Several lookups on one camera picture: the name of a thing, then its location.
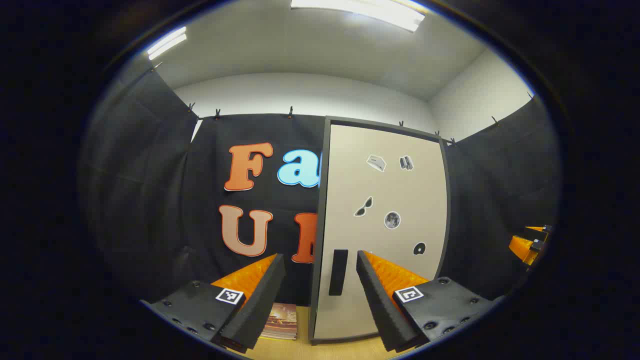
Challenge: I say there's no black backdrop cloth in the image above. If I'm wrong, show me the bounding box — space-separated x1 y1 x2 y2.
80 67 561 306

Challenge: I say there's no black door handle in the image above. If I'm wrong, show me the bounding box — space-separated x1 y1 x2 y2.
328 249 349 296

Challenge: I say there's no row of black cloth clips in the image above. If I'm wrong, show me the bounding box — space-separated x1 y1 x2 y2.
152 60 536 147

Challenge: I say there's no long ceiling light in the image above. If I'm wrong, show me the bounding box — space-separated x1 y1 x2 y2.
290 0 426 33
146 26 188 61

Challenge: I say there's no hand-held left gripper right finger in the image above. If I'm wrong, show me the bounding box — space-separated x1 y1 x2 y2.
356 250 505 353

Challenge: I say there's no grey cabinet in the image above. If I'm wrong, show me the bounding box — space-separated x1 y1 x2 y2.
307 116 452 346

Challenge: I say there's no beige cabinet door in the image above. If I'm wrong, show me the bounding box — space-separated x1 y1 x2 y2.
313 123 449 342

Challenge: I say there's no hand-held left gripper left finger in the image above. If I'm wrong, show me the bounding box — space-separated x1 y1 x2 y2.
140 253 287 354

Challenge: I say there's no stack of books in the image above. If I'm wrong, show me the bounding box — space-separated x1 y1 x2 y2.
260 302 299 341

